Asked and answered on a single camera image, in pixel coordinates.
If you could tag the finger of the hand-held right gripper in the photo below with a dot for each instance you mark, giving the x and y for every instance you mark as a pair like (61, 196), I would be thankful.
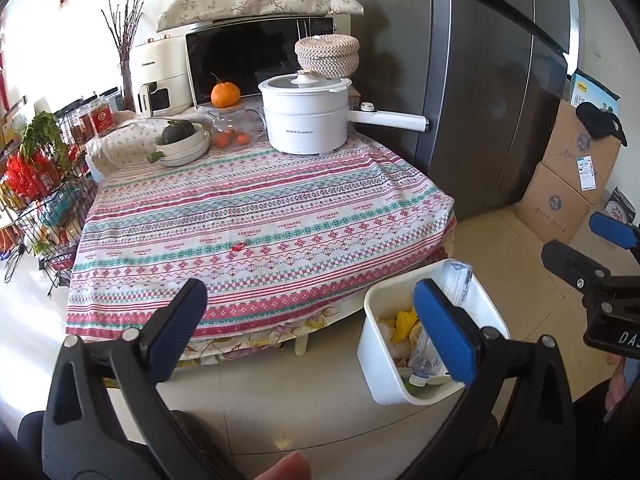
(615, 230)
(575, 265)

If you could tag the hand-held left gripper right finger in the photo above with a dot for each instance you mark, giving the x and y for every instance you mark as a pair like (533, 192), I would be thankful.
(445, 325)

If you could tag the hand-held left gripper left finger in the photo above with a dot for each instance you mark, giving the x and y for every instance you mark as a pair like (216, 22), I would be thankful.
(180, 320)

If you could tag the clear plastic bottle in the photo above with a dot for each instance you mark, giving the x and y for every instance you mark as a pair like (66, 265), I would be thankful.
(425, 355)

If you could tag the yellow wrapper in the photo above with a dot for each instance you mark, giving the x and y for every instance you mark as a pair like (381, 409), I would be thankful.
(405, 322)

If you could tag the clear plastic bag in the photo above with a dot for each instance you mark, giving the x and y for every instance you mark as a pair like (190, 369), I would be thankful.
(460, 280)

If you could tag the white plastic bin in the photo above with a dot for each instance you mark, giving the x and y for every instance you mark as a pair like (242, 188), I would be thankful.
(385, 375)

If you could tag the person's right forearm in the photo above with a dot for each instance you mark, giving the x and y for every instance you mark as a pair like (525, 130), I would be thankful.
(610, 440)

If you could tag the person's right hand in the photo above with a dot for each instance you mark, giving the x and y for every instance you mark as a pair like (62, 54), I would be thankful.
(614, 390)

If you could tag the person's left hand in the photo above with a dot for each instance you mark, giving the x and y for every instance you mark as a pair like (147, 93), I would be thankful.
(282, 467)

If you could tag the printed package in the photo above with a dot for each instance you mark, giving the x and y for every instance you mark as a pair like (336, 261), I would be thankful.
(620, 207)

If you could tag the cardboard box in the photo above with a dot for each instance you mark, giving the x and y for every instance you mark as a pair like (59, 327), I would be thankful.
(550, 205)
(570, 150)

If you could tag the black cap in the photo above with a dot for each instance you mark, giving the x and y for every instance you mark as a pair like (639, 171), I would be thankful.
(597, 120)

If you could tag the patterned knit tablecloth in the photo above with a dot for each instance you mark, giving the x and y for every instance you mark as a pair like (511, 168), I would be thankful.
(250, 220)

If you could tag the white table leg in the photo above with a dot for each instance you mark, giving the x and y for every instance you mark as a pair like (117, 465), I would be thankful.
(301, 346)

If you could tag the blue printed box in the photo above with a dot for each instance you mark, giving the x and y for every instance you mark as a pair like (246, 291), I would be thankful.
(592, 87)

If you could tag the white plate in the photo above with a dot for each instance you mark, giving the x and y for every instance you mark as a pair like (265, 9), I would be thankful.
(192, 159)

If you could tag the small green vegetable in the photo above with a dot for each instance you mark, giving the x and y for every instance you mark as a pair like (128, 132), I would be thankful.
(154, 157)

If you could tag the white bowl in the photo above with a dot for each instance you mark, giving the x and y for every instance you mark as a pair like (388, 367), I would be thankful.
(187, 147)

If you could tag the dark grey refrigerator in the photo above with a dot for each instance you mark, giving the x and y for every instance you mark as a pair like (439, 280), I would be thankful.
(475, 110)

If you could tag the small tangerine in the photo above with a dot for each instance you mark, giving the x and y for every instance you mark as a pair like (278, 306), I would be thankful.
(242, 138)
(225, 139)

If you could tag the white dotted cloth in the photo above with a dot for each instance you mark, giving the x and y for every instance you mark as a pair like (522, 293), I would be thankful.
(130, 140)

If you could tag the dark green squash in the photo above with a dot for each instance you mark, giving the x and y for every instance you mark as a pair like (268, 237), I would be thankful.
(177, 132)

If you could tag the glass teapot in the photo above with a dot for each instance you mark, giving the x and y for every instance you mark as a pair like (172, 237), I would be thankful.
(235, 122)

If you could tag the stack of red packets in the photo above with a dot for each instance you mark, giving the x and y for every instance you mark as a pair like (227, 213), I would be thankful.
(25, 180)

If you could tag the red label jar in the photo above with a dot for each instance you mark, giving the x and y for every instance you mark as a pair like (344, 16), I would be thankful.
(102, 117)

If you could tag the large orange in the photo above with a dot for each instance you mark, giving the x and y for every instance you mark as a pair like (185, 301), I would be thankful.
(225, 95)

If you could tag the green leafy plant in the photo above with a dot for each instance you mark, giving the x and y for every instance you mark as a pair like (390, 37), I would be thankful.
(42, 130)

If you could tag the white electric pot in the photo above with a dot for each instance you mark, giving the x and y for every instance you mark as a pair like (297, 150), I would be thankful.
(305, 120)

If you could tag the white air fryer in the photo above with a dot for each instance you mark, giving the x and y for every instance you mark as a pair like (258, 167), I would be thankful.
(160, 70)

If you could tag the black microwave oven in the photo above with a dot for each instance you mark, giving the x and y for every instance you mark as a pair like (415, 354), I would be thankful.
(250, 60)

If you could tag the bare decorative branches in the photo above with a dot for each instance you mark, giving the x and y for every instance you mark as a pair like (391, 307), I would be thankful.
(122, 35)

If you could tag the woven basket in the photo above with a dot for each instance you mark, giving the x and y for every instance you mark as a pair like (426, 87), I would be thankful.
(327, 55)

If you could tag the floral cloth cover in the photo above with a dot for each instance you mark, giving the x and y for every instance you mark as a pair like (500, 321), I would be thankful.
(260, 0)

